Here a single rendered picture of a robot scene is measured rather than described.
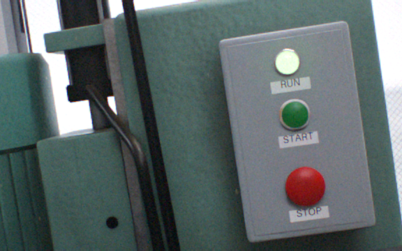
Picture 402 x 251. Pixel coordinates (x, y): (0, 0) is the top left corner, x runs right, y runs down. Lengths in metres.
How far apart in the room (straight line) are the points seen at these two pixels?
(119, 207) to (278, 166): 0.18
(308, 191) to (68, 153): 0.24
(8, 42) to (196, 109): 1.66
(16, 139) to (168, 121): 0.16
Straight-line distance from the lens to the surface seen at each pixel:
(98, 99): 0.73
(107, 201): 0.72
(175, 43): 0.67
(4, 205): 0.75
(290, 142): 0.60
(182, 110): 0.67
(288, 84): 0.60
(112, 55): 0.71
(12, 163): 0.75
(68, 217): 0.73
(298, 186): 0.60
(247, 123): 0.60
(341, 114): 0.60
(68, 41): 0.75
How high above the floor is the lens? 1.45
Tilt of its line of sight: 3 degrees down
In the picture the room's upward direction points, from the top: 9 degrees counter-clockwise
